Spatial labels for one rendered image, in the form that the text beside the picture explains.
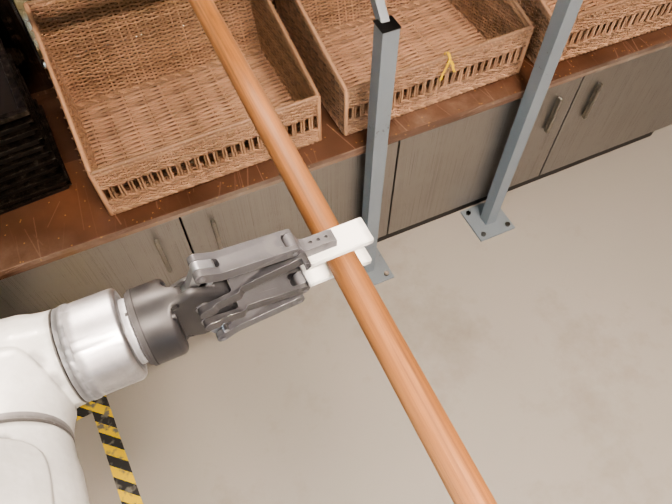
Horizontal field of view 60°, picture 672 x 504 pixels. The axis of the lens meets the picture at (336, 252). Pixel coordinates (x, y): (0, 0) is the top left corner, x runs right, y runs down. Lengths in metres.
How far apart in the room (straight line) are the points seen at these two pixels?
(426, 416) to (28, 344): 0.33
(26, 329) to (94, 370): 0.07
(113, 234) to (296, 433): 0.76
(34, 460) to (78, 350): 0.10
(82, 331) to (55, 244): 0.94
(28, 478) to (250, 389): 1.38
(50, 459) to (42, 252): 1.01
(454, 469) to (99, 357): 0.30
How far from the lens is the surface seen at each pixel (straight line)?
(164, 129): 1.60
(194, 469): 1.77
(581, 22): 1.80
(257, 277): 0.54
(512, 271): 2.04
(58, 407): 0.53
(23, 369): 0.53
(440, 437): 0.50
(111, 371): 0.54
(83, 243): 1.44
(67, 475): 0.49
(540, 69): 1.64
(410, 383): 0.51
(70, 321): 0.54
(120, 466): 1.82
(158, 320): 0.53
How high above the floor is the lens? 1.68
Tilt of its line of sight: 57 degrees down
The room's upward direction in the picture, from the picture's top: straight up
